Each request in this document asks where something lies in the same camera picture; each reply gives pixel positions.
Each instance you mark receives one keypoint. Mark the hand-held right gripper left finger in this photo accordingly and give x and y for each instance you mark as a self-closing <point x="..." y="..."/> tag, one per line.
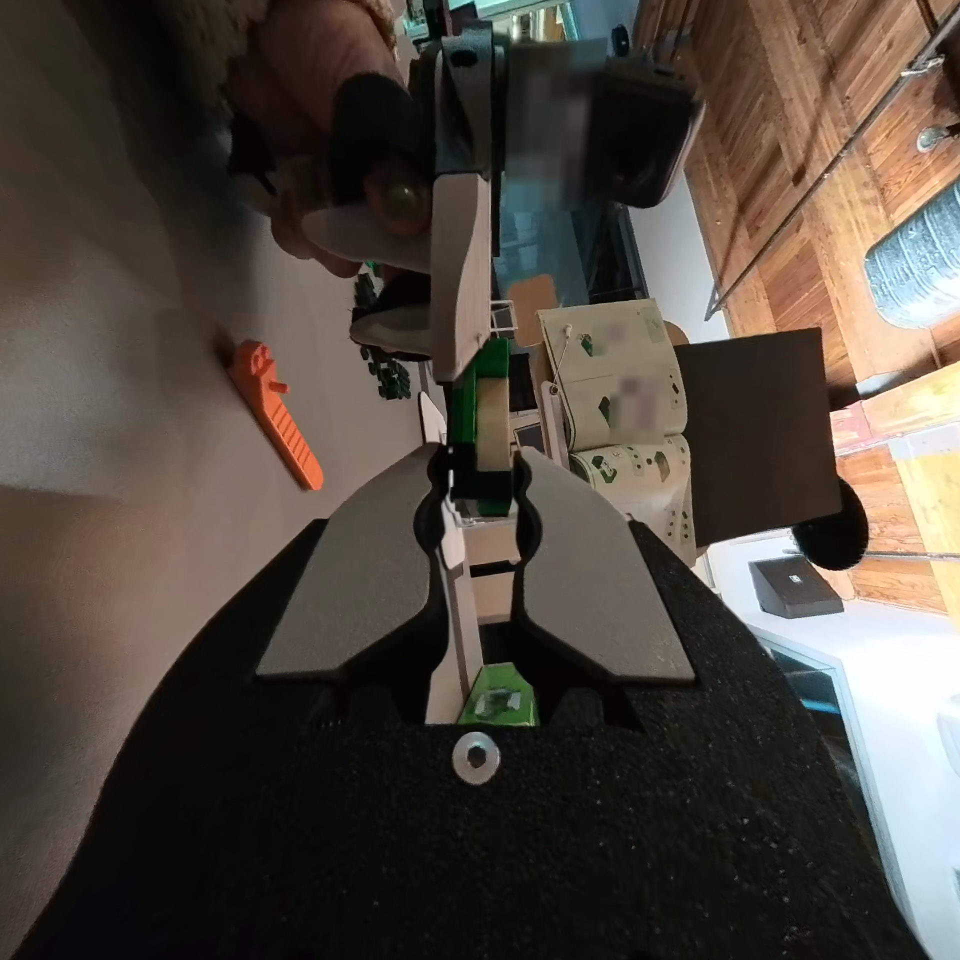
<point x="352" y="585"/>

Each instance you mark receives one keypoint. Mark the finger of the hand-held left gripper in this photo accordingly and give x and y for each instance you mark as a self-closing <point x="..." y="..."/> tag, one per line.
<point x="397" y="334"/>
<point x="461" y="285"/>

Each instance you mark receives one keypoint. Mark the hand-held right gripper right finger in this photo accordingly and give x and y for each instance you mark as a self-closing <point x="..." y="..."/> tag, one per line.
<point x="600" y="592"/>

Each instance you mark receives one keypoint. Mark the green tan lego assembly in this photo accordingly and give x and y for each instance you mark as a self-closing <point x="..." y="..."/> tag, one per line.
<point x="465" y="420"/>

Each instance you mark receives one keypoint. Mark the person's left forearm cream sleeve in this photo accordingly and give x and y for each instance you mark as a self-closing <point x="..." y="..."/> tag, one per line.
<point x="379" y="19"/>

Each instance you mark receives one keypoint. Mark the pile of dark green lego tiles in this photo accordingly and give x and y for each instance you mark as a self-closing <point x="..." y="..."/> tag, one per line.
<point x="390" y="375"/>

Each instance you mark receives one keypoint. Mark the orange lego brick separator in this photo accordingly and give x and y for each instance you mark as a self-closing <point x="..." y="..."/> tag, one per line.
<point x="277" y="412"/>

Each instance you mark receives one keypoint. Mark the green lego set box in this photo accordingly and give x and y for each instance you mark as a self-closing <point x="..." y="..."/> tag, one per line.
<point x="499" y="701"/>

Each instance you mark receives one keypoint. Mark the lego instruction booklet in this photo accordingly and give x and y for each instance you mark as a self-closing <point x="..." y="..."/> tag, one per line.
<point x="577" y="390"/>

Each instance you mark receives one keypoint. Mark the person's left hand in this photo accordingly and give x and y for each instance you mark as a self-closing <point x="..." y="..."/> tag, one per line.
<point x="300" y="75"/>

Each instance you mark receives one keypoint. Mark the white book stand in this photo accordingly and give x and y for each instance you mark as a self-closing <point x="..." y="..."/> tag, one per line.
<point x="454" y="660"/>

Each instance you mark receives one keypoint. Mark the black wedge box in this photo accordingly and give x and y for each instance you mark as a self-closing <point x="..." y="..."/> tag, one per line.
<point x="795" y="589"/>

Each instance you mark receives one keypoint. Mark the dark square board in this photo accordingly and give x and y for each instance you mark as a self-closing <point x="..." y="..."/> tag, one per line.
<point x="757" y="435"/>

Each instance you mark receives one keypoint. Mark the grey ribbed water jug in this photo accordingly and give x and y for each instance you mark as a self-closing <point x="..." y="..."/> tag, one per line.
<point x="915" y="262"/>

